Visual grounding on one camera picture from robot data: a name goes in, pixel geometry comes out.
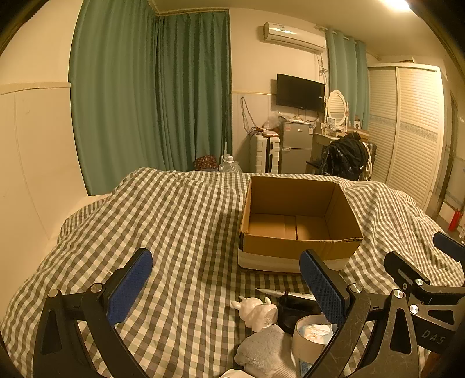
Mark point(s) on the clear water jug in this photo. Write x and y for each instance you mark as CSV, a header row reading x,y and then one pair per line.
x,y
229,165

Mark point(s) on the white louvered wardrobe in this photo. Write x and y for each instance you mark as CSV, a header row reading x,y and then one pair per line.
x,y
410,127

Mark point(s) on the white suitcase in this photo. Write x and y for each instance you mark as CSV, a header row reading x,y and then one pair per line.
x,y
263,152

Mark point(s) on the dark patterned bag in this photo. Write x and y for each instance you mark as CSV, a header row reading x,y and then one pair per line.
x,y
205,163

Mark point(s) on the oval white mirror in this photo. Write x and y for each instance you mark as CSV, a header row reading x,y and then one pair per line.
x,y
337,105

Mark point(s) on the tape roll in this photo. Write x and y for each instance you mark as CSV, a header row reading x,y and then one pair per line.
x,y
305,345

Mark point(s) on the red fire extinguisher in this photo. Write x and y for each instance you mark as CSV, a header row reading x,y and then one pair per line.
x,y
455,220

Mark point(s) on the black round object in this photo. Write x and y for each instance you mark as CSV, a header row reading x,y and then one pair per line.
x,y
292,309

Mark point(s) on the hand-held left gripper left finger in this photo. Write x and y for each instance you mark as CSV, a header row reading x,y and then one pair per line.
x,y
127,290

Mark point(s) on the clear plastic bag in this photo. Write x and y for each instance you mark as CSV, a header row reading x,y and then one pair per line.
x,y
274,121

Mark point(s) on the light green curtain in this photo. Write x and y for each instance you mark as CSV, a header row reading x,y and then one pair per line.
x,y
345,72

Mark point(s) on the black jacket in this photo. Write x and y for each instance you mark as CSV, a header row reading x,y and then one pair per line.
x,y
343,156

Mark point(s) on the dressing table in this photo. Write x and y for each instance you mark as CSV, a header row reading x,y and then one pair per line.
x,y
321,140

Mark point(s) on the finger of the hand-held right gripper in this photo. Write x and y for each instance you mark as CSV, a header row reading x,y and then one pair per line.
x,y
450,247
403,270

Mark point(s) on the wall television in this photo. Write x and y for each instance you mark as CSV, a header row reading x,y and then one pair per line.
x,y
299,92

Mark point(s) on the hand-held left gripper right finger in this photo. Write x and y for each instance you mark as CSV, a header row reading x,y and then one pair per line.
x,y
323,287

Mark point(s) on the white knit cloth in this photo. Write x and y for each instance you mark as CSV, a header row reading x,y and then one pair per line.
x,y
263,352

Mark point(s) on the white figurine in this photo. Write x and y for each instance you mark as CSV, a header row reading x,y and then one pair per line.
x,y
258,312

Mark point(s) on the white air conditioner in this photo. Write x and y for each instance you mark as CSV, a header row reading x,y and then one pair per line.
x,y
292,36

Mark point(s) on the checked blanket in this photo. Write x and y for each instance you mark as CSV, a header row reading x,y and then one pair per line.
x,y
163,218

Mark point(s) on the slim tube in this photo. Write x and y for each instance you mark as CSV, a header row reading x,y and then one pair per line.
x,y
270,292

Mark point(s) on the grey fridge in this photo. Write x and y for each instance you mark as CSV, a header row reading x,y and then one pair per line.
x,y
296,145

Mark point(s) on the cardboard box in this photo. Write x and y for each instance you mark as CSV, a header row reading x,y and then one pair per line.
x,y
283,249

